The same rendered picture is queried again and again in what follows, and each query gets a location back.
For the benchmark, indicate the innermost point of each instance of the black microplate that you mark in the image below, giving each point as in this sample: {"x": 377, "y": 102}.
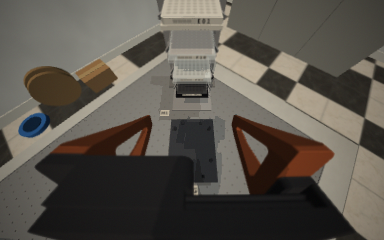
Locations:
{"x": 191, "y": 91}

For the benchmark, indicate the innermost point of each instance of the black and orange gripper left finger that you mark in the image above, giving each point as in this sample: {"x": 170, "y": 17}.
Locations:
{"x": 106, "y": 142}

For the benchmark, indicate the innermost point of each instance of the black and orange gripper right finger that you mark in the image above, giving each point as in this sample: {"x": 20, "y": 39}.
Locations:
{"x": 289, "y": 155}

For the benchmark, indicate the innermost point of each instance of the clear multiwell plate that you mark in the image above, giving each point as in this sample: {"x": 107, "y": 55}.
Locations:
{"x": 191, "y": 73}
{"x": 194, "y": 46}

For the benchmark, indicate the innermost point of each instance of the grey shelf rack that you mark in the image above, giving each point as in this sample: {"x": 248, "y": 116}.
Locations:
{"x": 192, "y": 104}

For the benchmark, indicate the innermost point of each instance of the white microplate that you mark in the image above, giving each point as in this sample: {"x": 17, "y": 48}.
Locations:
{"x": 186, "y": 15}

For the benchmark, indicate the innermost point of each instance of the grey base plate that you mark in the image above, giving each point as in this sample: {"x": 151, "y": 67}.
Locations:
{"x": 23, "y": 191}

